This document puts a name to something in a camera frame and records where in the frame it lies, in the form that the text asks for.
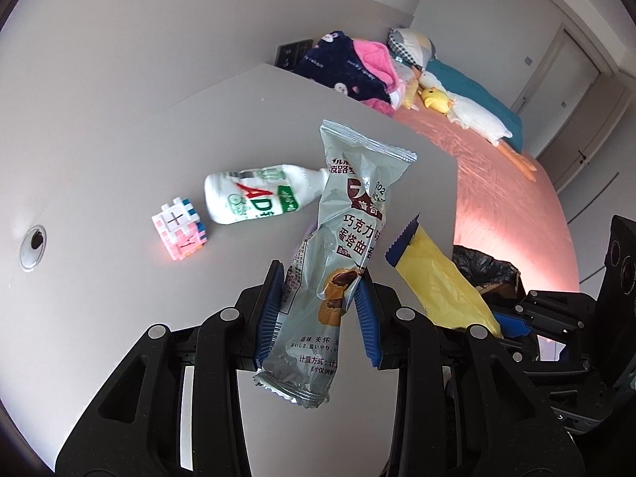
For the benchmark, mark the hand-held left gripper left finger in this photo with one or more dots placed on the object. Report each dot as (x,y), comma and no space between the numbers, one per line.
(271,318)

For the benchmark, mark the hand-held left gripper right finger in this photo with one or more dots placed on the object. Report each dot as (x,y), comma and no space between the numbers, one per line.
(367,325)

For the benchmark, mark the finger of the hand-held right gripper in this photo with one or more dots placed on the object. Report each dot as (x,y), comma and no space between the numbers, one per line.
(551,303)
(512,325)

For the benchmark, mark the black trash bag bin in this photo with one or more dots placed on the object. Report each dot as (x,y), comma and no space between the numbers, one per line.
(477,263)

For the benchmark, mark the yellow snack packet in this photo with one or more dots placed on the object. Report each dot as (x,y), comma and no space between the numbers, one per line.
(437,278)

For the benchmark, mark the silver snack wrapper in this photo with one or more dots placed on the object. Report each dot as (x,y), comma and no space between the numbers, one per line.
(343,238)

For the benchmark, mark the cardboard box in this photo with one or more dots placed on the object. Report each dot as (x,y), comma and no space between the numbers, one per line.
(497,288)

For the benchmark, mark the pink bed sheet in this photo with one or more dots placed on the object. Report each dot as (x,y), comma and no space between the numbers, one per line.
(497,198)

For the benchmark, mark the white green print bottle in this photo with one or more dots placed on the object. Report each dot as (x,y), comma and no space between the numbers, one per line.
(248,198)

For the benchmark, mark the pink block puzzle cube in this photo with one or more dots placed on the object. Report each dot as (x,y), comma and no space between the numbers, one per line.
(179,231)

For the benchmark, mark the white goose plush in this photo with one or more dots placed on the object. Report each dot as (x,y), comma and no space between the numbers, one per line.
(477,119)

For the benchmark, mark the yellow duck plush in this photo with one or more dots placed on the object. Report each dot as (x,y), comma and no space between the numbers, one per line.
(436,99)

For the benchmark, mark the white cartoon print blanket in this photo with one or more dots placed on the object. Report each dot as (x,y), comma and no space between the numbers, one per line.
(403,82)

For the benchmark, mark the navy printed blanket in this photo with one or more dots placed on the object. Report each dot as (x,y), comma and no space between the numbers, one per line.
(333,67)

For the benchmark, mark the pink fleece blanket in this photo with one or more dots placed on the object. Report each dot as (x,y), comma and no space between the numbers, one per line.
(375,57)

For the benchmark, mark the checked pillow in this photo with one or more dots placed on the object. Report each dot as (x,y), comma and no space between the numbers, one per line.
(412,44)

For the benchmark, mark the black wall socket panel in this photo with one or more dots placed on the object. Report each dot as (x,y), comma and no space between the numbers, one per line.
(293,53)

